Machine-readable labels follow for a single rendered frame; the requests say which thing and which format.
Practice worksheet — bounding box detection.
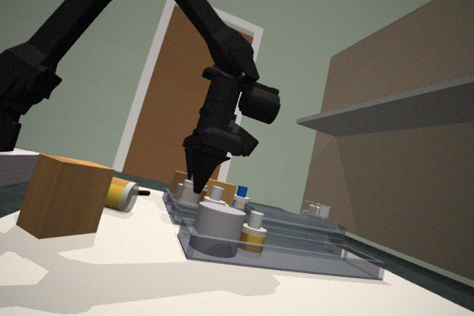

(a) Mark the brown wooden cube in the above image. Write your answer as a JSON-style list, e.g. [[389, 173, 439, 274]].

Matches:
[[16, 153, 115, 239]]

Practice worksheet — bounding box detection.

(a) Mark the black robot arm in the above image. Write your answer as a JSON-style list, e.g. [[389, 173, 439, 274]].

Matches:
[[0, 0, 281, 157]]

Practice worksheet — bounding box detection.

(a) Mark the white jar with blue lid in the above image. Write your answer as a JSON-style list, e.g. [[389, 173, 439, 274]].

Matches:
[[232, 186, 250, 209]]

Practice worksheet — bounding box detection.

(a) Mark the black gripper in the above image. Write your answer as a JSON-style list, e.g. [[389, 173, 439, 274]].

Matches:
[[182, 100, 244, 194]]

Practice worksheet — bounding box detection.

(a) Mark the white jar with gold label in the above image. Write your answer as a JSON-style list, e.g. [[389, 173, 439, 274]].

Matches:
[[240, 211, 267, 244]]

